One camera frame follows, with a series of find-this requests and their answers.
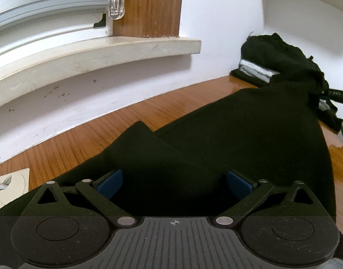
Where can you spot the wooden window frame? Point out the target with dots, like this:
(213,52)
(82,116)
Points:
(152,5)

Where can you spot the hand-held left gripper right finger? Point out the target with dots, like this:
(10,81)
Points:
(238,186)

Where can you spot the flat folded black garment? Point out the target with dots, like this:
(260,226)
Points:
(244,77)

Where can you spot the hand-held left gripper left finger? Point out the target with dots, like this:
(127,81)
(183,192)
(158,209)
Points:
(111,185)

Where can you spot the folded grey white garment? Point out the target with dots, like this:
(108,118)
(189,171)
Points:
(255,68)

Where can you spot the white socket plate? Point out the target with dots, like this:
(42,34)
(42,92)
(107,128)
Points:
(17,182)

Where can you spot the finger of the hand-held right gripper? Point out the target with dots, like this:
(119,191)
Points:
(338,94)

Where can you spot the white window blinds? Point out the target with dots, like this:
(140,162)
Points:
(34,2)

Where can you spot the cream window sill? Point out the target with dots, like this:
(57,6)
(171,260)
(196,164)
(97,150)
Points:
(90,56)

